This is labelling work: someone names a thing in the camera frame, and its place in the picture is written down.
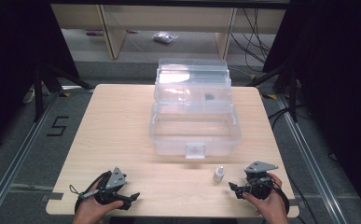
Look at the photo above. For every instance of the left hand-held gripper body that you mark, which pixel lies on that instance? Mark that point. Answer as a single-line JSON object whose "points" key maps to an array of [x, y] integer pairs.
{"points": [[115, 180]]}

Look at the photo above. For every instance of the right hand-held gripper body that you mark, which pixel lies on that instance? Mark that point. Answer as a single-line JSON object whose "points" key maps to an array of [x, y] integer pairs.
{"points": [[259, 183]]}

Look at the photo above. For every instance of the small white bottle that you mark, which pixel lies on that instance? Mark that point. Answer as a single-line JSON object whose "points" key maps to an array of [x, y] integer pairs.
{"points": [[218, 174]]}

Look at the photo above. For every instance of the clear plastic storage box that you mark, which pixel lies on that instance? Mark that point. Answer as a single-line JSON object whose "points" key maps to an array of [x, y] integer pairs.
{"points": [[195, 124]]}

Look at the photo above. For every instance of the person's right hand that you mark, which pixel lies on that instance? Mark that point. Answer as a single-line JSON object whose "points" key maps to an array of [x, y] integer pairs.
{"points": [[271, 207]]}

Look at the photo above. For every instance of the person's left hand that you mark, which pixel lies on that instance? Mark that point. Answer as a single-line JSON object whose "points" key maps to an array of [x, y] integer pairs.
{"points": [[91, 211]]}

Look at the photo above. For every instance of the black metal stand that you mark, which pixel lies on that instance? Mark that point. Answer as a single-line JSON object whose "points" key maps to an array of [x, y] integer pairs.
{"points": [[290, 90], [39, 90]]}

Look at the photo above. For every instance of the yellow black tape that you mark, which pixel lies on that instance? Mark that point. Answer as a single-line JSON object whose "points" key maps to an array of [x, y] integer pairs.
{"points": [[64, 94]]}

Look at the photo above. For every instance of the black curtain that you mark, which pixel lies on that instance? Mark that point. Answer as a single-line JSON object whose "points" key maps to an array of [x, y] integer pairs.
{"points": [[13, 62], [336, 77]]}

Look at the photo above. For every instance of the clear plastic bag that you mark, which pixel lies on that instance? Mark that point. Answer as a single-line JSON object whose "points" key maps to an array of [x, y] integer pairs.
{"points": [[165, 37]]}

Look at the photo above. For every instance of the wooden shelf unit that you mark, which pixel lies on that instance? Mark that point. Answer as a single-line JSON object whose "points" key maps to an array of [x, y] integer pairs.
{"points": [[169, 18]]}

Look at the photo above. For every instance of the aluminium floor rail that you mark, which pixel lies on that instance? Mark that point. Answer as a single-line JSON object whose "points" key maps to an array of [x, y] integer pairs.
{"points": [[16, 158], [312, 165]]}

